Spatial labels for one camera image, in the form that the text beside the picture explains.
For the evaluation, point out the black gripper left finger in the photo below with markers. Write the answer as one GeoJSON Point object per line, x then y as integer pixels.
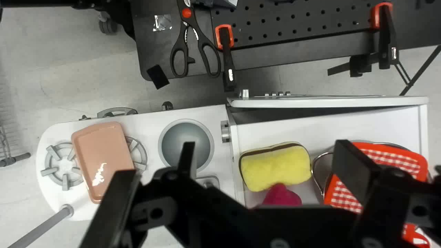
{"type": "Point", "coordinates": [109, 225]}

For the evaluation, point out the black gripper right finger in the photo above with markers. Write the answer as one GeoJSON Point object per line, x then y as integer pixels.
{"type": "Point", "coordinates": [383, 213]}

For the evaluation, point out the orange checkered cloth object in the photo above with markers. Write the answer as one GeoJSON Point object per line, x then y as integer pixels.
{"type": "Point", "coordinates": [423, 201]}

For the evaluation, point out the steel pot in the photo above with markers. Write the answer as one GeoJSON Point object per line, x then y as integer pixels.
{"type": "Point", "coordinates": [321, 170]}

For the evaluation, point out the grey toy stove burner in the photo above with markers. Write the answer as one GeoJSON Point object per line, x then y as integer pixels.
{"type": "Point", "coordinates": [61, 166]}

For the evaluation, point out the magenta round plush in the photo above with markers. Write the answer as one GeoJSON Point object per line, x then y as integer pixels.
{"type": "Point", "coordinates": [280, 195]}

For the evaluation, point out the yellow sponge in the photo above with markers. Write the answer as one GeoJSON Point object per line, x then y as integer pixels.
{"type": "Point", "coordinates": [287, 163]}

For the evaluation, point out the orange black clamp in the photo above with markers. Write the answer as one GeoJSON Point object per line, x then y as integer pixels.
{"type": "Point", "coordinates": [383, 44]}
{"type": "Point", "coordinates": [225, 42]}

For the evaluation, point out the black perforated board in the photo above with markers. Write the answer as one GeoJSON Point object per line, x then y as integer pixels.
{"type": "Point", "coordinates": [263, 22]}

